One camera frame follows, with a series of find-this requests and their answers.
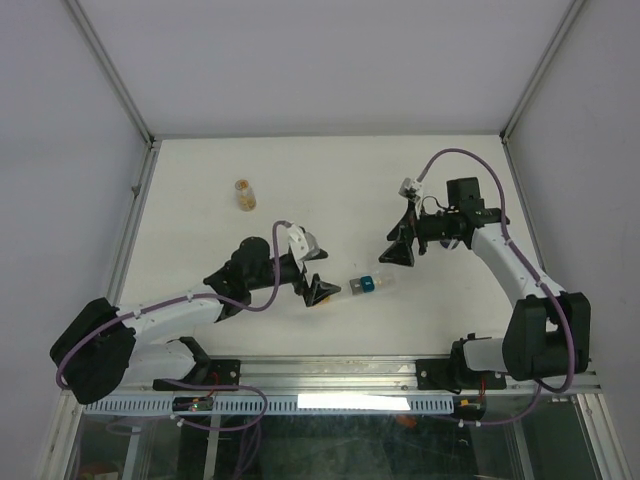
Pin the clear pill bottle yellow pills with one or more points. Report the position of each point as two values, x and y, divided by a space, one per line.
246 199

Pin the aluminium mounting rail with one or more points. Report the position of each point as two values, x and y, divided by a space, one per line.
325 372

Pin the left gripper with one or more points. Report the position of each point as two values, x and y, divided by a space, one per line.
316 289

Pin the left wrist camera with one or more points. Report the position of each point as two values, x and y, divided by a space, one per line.
302 244

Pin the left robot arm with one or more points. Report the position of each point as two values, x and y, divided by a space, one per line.
104 349

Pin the orange bottle cap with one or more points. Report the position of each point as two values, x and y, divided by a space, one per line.
241 184

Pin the slotted white cable duct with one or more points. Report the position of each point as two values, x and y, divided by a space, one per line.
253 405

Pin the white cap dark pill bottle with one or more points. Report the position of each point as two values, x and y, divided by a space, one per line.
449 244

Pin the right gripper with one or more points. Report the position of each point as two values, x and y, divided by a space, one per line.
410 225

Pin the weekly pill organizer strip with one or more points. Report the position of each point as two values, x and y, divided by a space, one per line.
364 284

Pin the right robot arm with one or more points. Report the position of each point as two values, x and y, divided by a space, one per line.
548 334

